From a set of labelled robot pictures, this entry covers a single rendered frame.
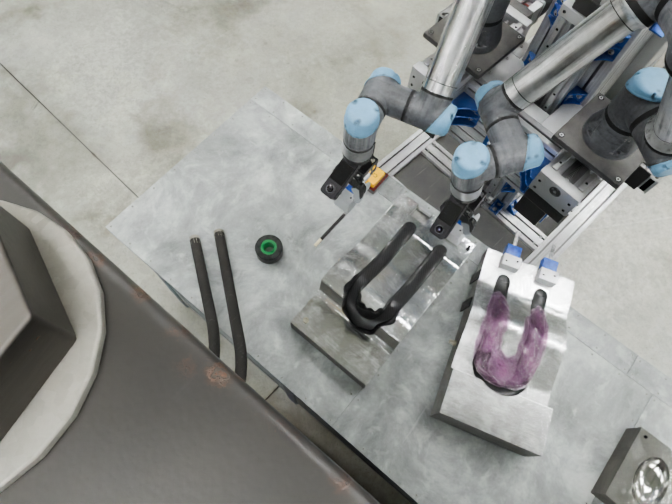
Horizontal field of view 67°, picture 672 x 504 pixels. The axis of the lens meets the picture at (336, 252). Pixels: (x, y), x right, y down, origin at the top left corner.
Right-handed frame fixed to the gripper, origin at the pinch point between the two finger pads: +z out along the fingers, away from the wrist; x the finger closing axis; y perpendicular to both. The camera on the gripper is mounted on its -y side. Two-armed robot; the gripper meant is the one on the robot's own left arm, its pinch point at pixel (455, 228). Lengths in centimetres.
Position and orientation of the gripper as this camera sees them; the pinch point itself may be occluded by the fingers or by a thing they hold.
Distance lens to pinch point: 142.6
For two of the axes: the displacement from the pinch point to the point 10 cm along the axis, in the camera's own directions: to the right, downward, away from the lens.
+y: 6.3, -7.5, 1.8
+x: -7.6, -5.5, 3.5
